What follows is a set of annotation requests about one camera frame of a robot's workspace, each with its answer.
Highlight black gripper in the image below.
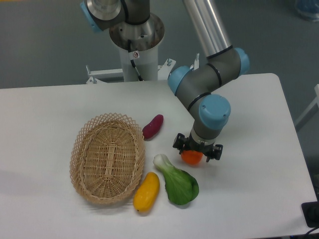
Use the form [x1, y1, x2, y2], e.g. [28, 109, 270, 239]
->
[172, 133, 223, 162]

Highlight orange fruit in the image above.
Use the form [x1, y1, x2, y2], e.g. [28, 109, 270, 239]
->
[181, 150, 203, 165]

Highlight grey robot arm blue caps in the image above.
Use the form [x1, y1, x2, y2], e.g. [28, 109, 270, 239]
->
[80, 0, 250, 160]

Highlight green bok choy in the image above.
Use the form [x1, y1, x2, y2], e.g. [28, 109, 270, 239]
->
[153, 154, 199, 206]

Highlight purple sweet potato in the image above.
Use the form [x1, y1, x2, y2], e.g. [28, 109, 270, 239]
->
[142, 115, 164, 139]

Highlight yellow mango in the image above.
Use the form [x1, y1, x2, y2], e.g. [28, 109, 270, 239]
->
[133, 172, 160, 213]

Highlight woven wicker basket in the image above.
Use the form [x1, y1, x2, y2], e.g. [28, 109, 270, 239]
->
[70, 113, 145, 205]

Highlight black device at table edge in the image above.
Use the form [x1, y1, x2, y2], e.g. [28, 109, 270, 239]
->
[301, 202, 319, 228]

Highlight blue object top right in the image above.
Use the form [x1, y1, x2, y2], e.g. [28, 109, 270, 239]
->
[295, 0, 319, 22]

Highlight white metal base frame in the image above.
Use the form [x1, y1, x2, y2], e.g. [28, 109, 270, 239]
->
[85, 53, 201, 84]

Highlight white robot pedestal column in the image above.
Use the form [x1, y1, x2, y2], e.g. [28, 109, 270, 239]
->
[119, 46, 158, 82]

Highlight white frame at right edge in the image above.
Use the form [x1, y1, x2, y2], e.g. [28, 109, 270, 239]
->
[295, 84, 319, 132]

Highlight black cable on pedestal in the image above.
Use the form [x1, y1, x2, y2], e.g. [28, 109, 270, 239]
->
[127, 39, 144, 82]

